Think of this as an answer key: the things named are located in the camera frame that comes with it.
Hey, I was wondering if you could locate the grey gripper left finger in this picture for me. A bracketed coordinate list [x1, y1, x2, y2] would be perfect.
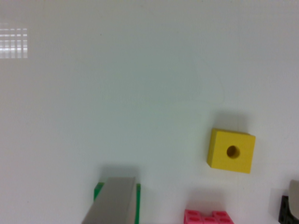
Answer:
[81, 177, 136, 224]

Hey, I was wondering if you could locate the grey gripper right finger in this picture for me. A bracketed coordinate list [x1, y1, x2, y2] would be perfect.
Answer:
[289, 180, 299, 218]

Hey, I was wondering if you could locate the pink interlocking cube block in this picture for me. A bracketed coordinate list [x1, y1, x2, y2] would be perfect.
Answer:
[183, 209, 234, 224]

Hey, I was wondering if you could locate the black interlocking cube block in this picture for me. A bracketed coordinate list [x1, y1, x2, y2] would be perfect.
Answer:
[278, 196, 299, 224]

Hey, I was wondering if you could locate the yellow block with hole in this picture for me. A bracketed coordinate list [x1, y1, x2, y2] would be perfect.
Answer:
[206, 129, 256, 174]

